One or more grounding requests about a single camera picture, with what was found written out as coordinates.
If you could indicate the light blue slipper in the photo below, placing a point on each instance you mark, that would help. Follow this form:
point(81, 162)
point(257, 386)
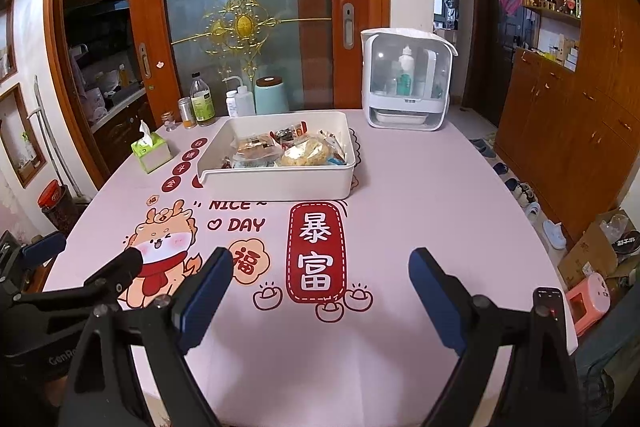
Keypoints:
point(552, 233)

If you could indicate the green tissue box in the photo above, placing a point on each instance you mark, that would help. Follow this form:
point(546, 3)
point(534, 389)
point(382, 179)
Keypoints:
point(155, 154)

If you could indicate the wooden wall frame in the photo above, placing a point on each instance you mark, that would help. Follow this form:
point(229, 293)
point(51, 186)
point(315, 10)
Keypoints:
point(20, 142)

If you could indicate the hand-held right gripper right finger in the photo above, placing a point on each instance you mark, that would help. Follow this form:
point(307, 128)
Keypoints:
point(440, 302)

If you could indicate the plastic wash bottle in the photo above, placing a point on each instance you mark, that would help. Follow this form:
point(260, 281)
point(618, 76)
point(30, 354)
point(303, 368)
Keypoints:
point(245, 102)

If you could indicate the clear brown bread packet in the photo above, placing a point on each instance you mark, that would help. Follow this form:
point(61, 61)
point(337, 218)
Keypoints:
point(255, 146)

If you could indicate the dark sunflower seed packet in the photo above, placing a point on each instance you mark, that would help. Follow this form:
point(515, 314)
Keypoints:
point(283, 136)

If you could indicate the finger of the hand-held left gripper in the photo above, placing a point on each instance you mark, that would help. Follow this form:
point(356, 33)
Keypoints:
point(112, 269)
point(45, 247)

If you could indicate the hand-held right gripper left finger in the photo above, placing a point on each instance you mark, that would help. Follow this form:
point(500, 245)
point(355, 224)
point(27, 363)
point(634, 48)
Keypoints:
point(205, 302)

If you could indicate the cardboard box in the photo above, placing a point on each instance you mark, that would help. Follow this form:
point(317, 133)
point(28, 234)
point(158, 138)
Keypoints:
point(590, 252)

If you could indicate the pink plastic device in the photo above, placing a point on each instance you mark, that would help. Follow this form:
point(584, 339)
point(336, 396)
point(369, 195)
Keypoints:
point(590, 302)

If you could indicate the red lidded container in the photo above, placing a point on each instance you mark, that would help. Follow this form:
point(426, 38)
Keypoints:
point(50, 194)

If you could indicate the white bottle with teal label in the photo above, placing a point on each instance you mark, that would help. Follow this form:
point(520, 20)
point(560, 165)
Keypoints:
point(406, 64)

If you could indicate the small blue snack packet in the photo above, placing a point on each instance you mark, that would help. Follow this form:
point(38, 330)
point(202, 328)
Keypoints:
point(336, 161)

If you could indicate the dark hanging ornament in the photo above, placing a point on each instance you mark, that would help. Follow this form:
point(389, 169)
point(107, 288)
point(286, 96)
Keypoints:
point(452, 7)

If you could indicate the large light blue packet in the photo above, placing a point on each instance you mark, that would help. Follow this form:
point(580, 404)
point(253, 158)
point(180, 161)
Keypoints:
point(250, 163)

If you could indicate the glass bottle with green label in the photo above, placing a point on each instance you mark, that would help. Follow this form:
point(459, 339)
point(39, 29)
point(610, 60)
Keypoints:
point(202, 104)

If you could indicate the clear candy wrapper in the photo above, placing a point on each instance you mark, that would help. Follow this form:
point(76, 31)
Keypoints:
point(332, 144)

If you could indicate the small glass jar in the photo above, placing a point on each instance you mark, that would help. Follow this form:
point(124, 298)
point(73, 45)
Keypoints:
point(168, 123)

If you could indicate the white plastic storage bin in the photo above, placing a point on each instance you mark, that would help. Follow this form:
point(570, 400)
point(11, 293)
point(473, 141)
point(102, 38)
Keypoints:
point(280, 184)

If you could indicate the clear yellow snack bag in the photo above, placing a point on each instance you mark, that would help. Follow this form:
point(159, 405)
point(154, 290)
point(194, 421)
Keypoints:
point(305, 153)

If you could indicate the dark entrance door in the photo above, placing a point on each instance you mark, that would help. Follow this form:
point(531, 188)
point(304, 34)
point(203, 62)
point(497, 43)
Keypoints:
point(490, 57)

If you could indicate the wooden wall cabinet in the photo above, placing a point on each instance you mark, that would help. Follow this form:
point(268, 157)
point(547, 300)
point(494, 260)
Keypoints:
point(575, 117)

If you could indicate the white pill bottle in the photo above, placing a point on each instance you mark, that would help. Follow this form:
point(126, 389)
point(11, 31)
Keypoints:
point(231, 104)

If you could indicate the small amber jar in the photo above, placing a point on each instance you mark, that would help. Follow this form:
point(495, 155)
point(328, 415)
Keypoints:
point(186, 113)

